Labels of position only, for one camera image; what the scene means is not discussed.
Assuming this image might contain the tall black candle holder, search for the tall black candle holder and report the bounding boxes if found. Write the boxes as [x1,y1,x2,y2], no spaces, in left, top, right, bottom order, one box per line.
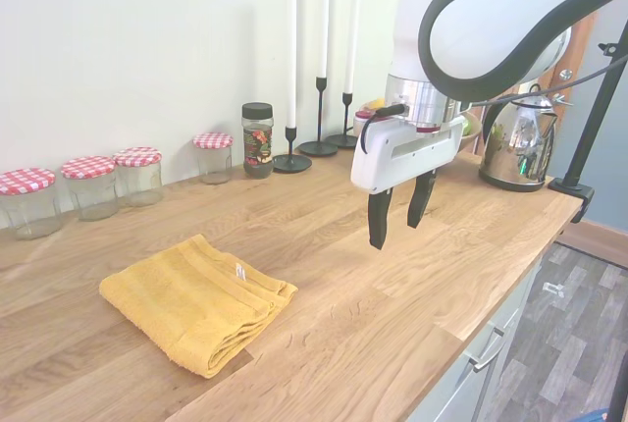
[297,76,340,157]

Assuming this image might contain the glass jar red checked lid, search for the glass jar red checked lid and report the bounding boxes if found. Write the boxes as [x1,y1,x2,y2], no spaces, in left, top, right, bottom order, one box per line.
[0,168,63,240]
[112,146,164,208]
[192,132,235,185]
[61,155,118,222]

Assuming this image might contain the white base cabinet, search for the white base cabinet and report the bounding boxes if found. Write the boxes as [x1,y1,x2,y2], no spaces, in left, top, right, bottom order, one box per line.
[405,244,547,422]

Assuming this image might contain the short black candle holder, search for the short black candle holder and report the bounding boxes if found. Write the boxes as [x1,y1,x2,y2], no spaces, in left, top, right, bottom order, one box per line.
[272,125,313,174]

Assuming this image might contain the silver bar drawer handle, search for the silver bar drawer handle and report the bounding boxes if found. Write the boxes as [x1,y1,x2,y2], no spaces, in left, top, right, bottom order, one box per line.
[465,325,506,372]

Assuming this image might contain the spice jar black lid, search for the spice jar black lid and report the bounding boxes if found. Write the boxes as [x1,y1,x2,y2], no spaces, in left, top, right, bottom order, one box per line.
[240,102,275,180]

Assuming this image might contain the wooden fruit bowl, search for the wooden fruit bowl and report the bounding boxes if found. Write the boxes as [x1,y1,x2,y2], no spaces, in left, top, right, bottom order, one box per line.
[352,108,485,144]

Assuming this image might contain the wooden door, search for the wooden door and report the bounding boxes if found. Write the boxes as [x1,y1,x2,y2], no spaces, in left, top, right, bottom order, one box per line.
[493,0,598,158]

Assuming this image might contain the black clamp camera stand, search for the black clamp camera stand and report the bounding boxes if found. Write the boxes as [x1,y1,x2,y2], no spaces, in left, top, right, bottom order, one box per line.
[548,14,628,225]

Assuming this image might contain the shiny steel kettle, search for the shiny steel kettle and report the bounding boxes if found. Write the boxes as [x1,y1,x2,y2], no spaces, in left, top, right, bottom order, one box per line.
[478,82,561,193]

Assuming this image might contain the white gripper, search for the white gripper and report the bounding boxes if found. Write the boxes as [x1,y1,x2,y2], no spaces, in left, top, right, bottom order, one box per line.
[350,115,466,250]

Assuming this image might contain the yellow terry towel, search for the yellow terry towel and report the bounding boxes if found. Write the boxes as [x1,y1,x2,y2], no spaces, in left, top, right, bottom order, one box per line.
[99,234,299,380]

